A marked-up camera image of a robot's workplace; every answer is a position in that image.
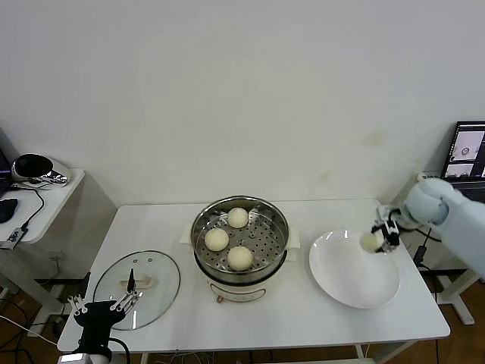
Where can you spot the white side table with headset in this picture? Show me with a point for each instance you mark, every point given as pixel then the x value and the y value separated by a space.
pixel 57 201

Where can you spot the chrome and black headset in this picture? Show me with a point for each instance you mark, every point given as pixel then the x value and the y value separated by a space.
pixel 34 165

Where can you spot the white electric cooker base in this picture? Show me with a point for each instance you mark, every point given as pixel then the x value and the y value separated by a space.
pixel 237 294

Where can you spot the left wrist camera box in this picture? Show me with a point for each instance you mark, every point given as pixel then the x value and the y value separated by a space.
pixel 72 358

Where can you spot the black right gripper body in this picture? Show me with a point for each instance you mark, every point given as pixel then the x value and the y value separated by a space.
pixel 390 232

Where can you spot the dark laptop with blue screen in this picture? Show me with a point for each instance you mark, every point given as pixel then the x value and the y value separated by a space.
pixel 3 163

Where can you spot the open grey laptop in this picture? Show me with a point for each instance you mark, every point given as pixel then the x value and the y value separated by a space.
pixel 468 151

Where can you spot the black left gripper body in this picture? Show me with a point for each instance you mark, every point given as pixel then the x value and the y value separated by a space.
pixel 96 318

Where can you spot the black computer mouse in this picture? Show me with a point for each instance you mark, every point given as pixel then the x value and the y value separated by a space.
pixel 7 209

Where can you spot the white steamed baozi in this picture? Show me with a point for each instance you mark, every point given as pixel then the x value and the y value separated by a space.
pixel 216 239
pixel 369 242
pixel 239 258
pixel 238 217

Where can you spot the perforated steel steamer basket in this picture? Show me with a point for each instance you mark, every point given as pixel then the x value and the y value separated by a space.
pixel 265 254

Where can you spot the white round plate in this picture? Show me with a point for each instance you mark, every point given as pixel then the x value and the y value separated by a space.
pixel 341 280

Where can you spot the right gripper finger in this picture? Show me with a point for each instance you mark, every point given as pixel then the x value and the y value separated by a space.
pixel 388 248
pixel 375 228

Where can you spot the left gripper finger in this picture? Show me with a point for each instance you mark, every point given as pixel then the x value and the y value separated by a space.
pixel 132 282
pixel 77 305

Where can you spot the small grey usb hub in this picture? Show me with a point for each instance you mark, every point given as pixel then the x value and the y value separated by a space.
pixel 13 237

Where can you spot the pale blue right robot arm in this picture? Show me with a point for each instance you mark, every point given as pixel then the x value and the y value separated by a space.
pixel 462 223

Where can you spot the white side table with laptop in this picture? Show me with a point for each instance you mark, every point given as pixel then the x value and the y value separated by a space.
pixel 460 303

